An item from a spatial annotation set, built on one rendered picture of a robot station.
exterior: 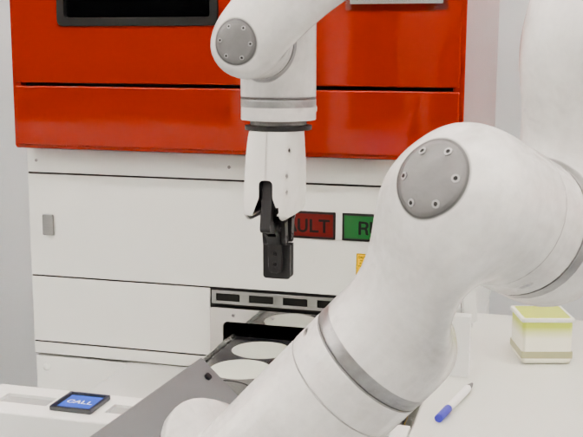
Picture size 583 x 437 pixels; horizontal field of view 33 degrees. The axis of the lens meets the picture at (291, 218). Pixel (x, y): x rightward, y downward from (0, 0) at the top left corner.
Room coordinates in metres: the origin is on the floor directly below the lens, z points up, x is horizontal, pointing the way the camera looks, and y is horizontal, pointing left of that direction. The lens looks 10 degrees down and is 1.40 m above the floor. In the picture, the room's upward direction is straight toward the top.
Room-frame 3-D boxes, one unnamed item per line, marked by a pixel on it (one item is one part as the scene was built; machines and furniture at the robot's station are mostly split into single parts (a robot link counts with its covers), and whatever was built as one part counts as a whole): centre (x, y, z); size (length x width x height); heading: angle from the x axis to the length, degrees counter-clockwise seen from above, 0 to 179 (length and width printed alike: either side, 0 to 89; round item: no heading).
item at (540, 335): (1.38, -0.36, 1.00); 0.07 x 0.07 x 0.07; 0
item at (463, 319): (1.31, -0.23, 1.03); 0.06 x 0.04 x 0.13; 165
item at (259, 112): (1.11, 0.01, 1.33); 0.09 x 0.08 x 0.03; 165
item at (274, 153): (1.11, 0.01, 1.27); 0.10 x 0.07 x 0.11; 165
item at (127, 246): (1.75, 0.10, 1.02); 0.82 x 0.03 x 0.40; 75
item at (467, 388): (1.18, -0.21, 0.97); 0.14 x 0.01 x 0.01; 154
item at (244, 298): (1.70, -0.07, 0.96); 0.44 x 0.01 x 0.02; 75
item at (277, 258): (1.09, 0.02, 1.18); 0.03 x 0.03 x 0.07; 75
